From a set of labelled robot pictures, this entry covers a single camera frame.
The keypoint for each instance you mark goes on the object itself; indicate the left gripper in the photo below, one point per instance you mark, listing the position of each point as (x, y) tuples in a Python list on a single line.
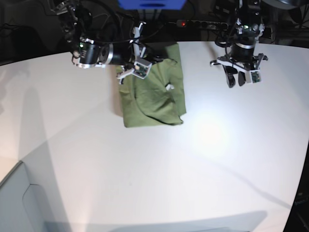
[(238, 61)]

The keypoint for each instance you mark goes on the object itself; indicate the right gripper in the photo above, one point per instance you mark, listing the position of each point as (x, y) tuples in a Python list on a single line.
[(126, 54)]

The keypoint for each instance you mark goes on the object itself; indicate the green T-shirt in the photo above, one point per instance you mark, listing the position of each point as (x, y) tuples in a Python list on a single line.
[(158, 99)]

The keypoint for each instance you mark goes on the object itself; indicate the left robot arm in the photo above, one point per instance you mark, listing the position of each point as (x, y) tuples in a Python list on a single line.
[(245, 26)]

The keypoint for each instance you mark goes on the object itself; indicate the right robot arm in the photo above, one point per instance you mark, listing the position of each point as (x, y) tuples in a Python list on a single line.
[(98, 47)]

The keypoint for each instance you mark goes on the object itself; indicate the black power strip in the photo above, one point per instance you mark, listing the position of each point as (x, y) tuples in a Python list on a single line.
[(201, 24)]

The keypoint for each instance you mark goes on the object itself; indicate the blue box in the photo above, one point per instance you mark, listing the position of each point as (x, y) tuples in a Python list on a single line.
[(151, 4)]

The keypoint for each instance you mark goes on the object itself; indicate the grey cabinet corner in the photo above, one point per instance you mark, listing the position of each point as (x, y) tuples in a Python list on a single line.
[(19, 209)]

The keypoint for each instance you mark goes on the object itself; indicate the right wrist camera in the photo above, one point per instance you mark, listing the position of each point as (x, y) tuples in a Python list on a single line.
[(141, 68)]

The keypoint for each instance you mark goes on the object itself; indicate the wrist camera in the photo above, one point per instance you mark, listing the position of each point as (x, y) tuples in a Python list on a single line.
[(253, 76), (141, 68)]

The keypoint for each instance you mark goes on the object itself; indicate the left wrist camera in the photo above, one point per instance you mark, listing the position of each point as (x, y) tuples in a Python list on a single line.
[(253, 76)]

